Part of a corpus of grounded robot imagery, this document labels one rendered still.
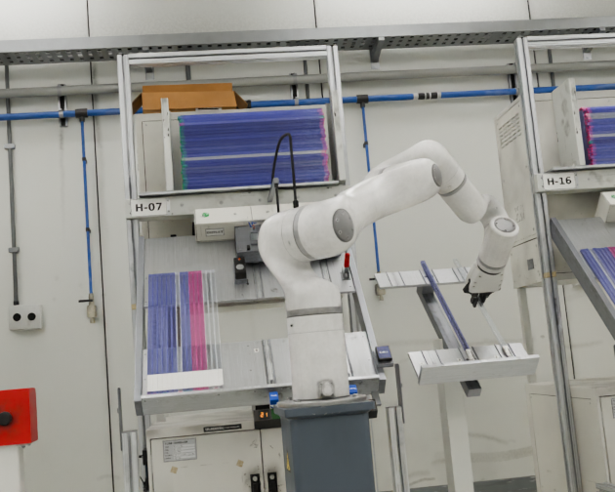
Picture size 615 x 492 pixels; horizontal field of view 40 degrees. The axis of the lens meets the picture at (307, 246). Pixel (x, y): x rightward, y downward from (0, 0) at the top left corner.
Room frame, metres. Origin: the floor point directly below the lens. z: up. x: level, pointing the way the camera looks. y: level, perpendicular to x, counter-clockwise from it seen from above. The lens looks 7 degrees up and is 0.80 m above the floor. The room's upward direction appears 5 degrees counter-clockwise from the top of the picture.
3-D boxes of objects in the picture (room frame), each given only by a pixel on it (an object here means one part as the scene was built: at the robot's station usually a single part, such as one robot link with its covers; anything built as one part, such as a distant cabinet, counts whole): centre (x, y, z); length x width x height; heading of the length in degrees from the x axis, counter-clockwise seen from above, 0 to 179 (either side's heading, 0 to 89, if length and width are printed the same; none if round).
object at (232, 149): (2.91, 0.16, 1.52); 0.51 x 0.13 x 0.27; 97
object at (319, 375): (1.83, 0.00, 0.79); 0.19 x 0.19 x 0.18
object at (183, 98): (3.19, 0.30, 1.82); 0.68 x 0.30 x 0.20; 97
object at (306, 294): (1.85, 0.02, 1.00); 0.19 x 0.12 x 0.24; 47
